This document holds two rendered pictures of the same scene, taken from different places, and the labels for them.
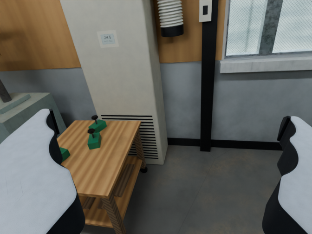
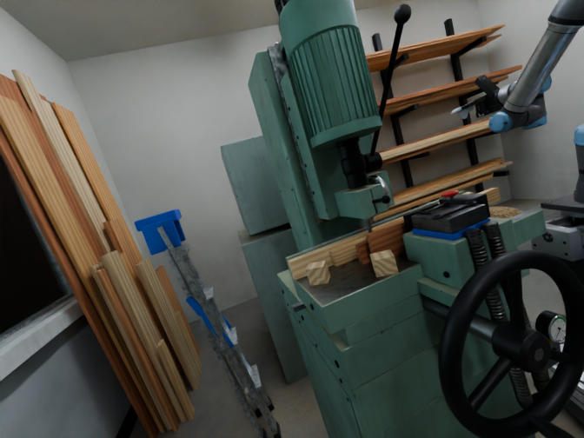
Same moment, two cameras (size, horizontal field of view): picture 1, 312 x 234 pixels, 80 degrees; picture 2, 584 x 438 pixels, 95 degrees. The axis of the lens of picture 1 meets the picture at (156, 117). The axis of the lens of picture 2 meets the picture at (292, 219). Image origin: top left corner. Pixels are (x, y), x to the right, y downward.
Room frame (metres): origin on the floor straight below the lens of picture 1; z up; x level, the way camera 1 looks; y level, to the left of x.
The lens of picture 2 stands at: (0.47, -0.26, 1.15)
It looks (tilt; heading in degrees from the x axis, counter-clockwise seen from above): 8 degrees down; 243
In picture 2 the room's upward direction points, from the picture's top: 17 degrees counter-clockwise
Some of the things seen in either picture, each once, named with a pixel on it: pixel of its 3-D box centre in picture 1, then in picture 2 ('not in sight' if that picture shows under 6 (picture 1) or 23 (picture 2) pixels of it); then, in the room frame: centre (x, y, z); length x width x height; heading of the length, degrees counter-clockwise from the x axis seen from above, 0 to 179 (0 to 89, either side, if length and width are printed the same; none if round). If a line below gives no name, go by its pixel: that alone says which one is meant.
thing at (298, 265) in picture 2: not in sight; (389, 231); (-0.09, -0.79, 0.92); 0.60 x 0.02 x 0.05; 167
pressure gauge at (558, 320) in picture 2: not in sight; (550, 328); (-0.22, -0.52, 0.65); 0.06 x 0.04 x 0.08; 167
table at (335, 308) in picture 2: not in sight; (428, 259); (-0.06, -0.67, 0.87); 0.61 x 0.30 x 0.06; 167
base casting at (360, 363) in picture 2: not in sight; (363, 285); (-0.04, -0.91, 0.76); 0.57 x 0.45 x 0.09; 77
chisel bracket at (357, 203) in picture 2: not in sight; (360, 203); (-0.02, -0.81, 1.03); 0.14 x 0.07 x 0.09; 77
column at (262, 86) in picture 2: not in sight; (310, 168); (-0.08, -1.07, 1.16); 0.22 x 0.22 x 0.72; 77
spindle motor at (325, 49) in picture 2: not in sight; (330, 76); (-0.02, -0.79, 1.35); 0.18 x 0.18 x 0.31
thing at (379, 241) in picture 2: not in sight; (416, 231); (-0.06, -0.69, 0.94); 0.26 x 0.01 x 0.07; 167
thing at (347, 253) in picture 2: not in sight; (421, 223); (-0.17, -0.75, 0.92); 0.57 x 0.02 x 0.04; 167
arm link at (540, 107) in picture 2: not in sight; (529, 114); (-0.91, -0.74, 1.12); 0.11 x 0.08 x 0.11; 164
